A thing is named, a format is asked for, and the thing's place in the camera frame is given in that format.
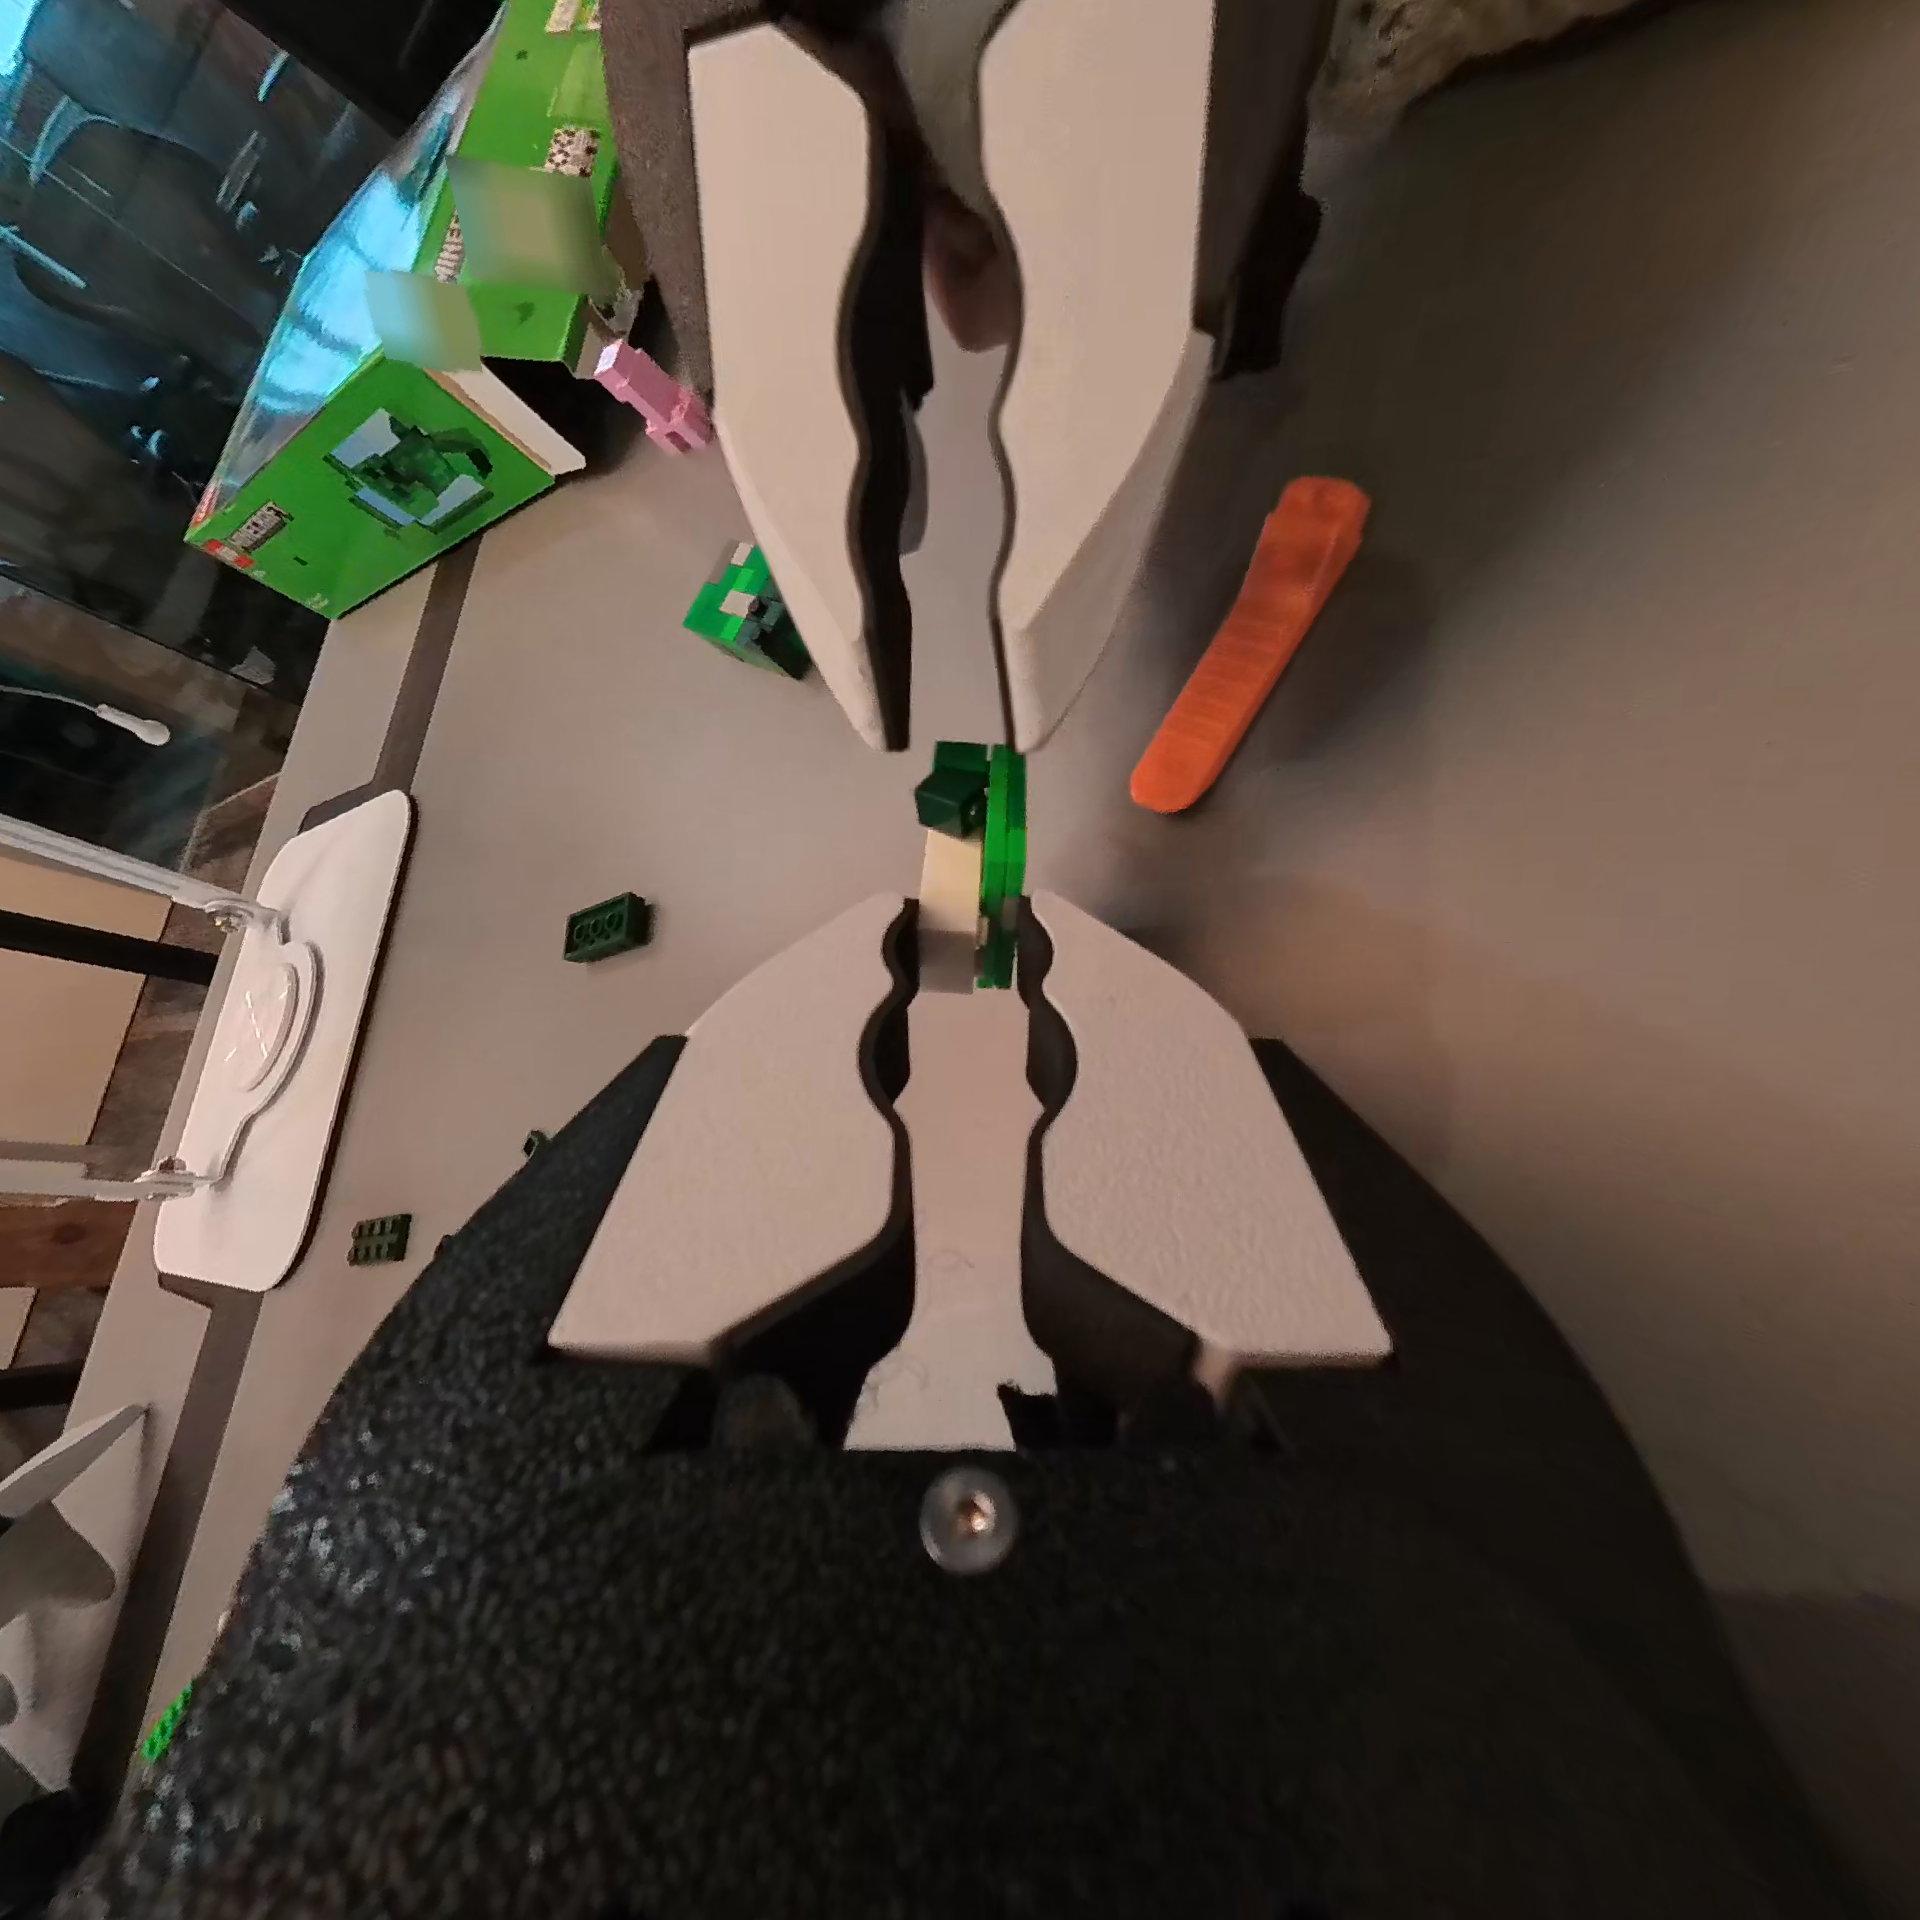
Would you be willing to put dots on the small lego creeper head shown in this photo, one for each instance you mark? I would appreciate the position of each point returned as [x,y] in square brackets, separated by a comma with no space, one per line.
[728,616]

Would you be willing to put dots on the person's right hand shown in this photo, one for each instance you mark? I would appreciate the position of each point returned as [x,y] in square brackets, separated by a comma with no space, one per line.
[972,286]

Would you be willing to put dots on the pink lego pig figure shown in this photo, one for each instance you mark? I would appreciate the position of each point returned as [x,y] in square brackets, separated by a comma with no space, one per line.
[654,393]

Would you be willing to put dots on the green and white lego assembly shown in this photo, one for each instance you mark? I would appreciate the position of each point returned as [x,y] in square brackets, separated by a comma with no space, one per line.
[948,929]

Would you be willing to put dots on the green lego set box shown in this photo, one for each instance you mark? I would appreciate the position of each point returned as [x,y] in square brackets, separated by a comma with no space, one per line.
[376,525]

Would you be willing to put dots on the orange brick separator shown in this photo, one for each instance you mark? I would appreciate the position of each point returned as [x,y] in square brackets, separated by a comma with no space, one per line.
[1245,661]

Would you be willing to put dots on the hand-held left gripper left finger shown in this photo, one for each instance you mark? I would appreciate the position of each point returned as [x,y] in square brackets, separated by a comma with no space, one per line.
[721,1171]

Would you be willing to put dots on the white book stand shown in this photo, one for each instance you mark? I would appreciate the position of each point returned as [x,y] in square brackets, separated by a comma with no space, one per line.
[287,1050]

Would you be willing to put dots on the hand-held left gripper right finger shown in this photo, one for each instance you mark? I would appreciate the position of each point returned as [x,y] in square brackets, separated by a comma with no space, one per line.
[1201,1171]

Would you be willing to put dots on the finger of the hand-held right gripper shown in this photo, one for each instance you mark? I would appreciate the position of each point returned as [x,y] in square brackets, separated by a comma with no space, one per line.
[1111,301]
[781,301]

